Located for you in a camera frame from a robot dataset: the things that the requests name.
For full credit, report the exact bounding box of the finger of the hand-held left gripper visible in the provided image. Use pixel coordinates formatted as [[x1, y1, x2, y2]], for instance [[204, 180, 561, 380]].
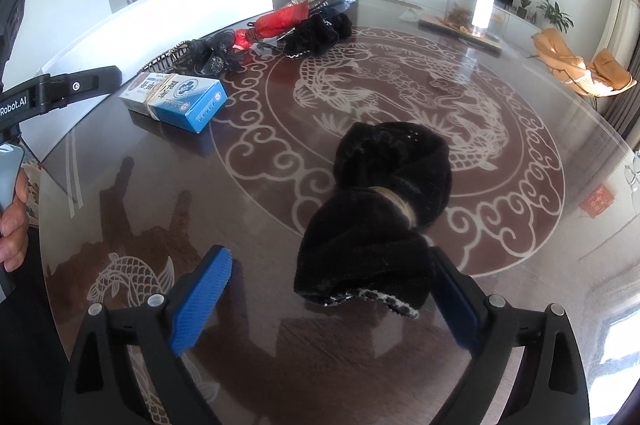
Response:
[[49, 65, 124, 106]]

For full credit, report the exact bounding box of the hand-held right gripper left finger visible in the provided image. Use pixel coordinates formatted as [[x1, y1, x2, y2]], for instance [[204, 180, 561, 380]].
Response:
[[61, 245, 234, 425]]

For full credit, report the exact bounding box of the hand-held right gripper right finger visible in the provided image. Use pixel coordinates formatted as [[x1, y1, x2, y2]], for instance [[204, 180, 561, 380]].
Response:
[[431, 246, 591, 425]]

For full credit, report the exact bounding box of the black velvet bow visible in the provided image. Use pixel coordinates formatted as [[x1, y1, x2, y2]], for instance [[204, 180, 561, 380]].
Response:
[[282, 12, 353, 57], [294, 121, 453, 321]]

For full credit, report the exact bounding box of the red packet with twine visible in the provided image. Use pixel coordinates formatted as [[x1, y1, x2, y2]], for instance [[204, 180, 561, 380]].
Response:
[[235, 2, 311, 50]]

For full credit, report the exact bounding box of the patterned glass-covered wooden desktop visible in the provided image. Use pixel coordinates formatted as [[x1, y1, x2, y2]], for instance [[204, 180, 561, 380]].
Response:
[[37, 0, 640, 425]]

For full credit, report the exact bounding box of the person's left hand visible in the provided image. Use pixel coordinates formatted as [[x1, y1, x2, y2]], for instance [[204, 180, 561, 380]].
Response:
[[0, 175, 31, 272]]

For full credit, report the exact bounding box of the silver rhinestone hair claw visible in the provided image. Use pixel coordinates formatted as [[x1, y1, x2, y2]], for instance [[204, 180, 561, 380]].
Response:
[[134, 44, 197, 73]]

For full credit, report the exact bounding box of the floral cloth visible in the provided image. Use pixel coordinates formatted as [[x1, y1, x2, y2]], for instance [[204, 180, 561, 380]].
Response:
[[22, 155, 43, 226]]

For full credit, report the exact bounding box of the blue white carton with twine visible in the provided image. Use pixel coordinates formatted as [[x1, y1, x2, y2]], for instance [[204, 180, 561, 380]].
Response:
[[118, 72, 228, 134]]

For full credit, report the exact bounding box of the white backdrop board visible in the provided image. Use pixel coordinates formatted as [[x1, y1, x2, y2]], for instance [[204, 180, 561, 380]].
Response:
[[37, 0, 273, 160]]

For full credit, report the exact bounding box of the black hair clip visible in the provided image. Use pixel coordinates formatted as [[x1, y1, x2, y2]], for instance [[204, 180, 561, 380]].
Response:
[[186, 30, 237, 56]]

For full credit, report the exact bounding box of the person's dark clothing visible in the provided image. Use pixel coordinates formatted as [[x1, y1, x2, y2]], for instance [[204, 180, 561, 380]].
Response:
[[0, 225, 71, 425]]

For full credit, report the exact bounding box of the red square sticker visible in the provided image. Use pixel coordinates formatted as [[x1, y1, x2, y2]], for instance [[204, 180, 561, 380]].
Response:
[[582, 185, 613, 218]]

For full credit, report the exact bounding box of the clear transparent object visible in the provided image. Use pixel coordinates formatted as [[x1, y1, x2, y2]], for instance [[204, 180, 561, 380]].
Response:
[[625, 150, 640, 190]]

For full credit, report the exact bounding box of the grey curtain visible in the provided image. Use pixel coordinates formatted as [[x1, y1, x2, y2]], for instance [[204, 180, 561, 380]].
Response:
[[597, 70, 640, 140]]

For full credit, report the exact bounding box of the orange lounge chair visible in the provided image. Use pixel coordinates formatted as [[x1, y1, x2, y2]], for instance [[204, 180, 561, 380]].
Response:
[[531, 27, 638, 98]]

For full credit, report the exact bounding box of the flat tray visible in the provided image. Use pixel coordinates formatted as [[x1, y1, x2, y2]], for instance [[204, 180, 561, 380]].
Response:
[[419, 12, 503, 52]]

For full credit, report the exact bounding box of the clear fish tank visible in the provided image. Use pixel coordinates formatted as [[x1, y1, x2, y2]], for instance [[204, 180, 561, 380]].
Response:
[[445, 0, 500, 36]]

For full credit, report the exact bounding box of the large leafy potted plant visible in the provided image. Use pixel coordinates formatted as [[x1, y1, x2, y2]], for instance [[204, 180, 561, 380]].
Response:
[[536, 0, 573, 34]]

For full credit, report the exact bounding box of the cloth-covered floor air conditioner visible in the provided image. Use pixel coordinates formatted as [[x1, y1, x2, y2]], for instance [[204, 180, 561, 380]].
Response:
[[600, 0, 640, 70]]

